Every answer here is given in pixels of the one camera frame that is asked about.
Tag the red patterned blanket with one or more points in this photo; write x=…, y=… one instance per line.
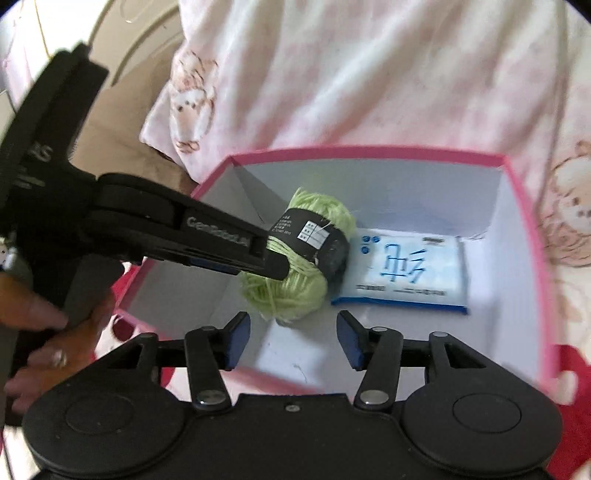
x=575, y=374

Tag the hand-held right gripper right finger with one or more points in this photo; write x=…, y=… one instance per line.
x=350, y=344

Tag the blue white wet wipes pack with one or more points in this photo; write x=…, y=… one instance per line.
x=415, y=272

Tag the pink cardboard box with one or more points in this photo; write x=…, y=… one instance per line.
x=461, y=332

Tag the green yarn ball black label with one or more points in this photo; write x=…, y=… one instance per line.
x=286, y=295

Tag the pink cartoon print cloth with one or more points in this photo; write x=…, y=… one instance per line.
x=369, y=69

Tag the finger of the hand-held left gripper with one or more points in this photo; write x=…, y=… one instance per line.
x=184, y=221
x=207, y=264

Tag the person's left hand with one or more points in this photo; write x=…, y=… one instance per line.
x=74, y=339

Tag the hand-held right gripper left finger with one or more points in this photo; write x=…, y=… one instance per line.
x=238, y=341

